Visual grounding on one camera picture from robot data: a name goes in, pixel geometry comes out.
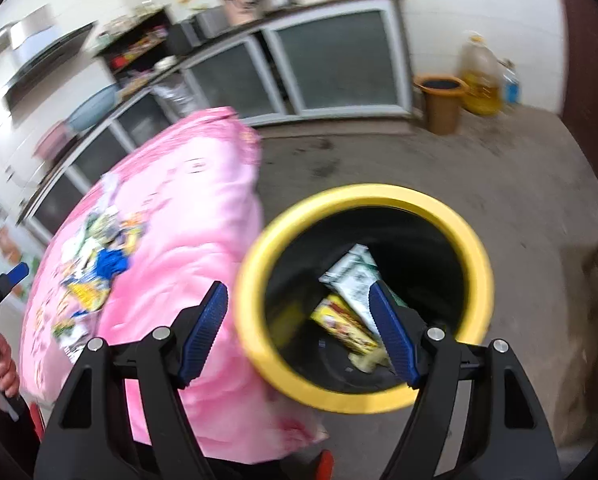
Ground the pile of snack wrappers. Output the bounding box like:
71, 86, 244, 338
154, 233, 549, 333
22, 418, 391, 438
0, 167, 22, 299
51, 175, 147, 361

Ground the blue plastic basin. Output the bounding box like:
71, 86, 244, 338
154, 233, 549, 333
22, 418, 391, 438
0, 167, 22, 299
66, 82, 122, 132

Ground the black microwave oven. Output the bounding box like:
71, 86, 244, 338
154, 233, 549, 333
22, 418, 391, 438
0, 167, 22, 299
179, 10, 230, 57

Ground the small blue bottle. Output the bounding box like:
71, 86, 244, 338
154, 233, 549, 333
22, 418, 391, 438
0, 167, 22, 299
501, 60, 522, 107

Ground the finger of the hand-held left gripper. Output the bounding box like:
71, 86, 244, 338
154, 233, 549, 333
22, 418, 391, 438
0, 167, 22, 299
0, 261, 30, 311

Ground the kitchen cabinet with glass doors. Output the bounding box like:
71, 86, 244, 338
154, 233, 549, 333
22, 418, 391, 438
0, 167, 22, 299
16, 0, 414, 241

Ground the large cooking oil bottle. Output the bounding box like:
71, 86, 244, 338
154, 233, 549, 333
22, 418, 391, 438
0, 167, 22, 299
460, 35, 504, 116

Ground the steel range hood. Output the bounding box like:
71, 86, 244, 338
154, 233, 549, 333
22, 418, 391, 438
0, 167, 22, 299
0, 5, 97, 111

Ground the dark wooden spice shelf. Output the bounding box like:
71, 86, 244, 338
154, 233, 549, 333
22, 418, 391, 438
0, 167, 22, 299
91, 5, 180, 91

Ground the brown plastic bin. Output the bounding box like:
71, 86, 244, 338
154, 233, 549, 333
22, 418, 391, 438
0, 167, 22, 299
413, 74, 470, 136

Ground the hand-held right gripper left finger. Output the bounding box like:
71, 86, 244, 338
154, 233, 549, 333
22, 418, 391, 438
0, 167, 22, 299
33, 280, 230, 480

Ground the red stool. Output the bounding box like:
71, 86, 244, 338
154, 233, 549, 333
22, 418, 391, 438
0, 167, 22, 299
314, 450, 334, 480
29, 402, 48, 442

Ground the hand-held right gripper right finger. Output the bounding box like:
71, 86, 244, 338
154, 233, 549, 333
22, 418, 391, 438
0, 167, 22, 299
369, 280, 562, 480

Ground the pink thermos with dark handle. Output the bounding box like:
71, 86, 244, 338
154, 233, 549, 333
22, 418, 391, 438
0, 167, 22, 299
219, 0, 258, 26

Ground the brown wooden door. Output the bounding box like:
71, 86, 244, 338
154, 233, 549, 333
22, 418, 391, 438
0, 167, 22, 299
554, 0, 598, 211

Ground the yellow snack packet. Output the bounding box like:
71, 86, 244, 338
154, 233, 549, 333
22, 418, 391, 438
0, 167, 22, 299
310, 295, 380, 356

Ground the yellow-rimmed black bin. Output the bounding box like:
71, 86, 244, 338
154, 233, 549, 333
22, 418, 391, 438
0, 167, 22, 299
233, 184, 494, 415

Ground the pink floral tablecloth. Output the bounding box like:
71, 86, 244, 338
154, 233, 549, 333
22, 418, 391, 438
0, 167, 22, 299
19, 106, 330, 463

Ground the white green carton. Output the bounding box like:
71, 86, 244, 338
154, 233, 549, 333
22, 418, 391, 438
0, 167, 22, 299
319, 244, 407, 341

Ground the pale wrapper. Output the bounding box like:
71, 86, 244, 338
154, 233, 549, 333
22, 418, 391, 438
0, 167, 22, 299
349, 349, 390, 374

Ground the pink plastic basin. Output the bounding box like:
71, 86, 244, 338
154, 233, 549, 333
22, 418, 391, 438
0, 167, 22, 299
34, 120, 72, 161

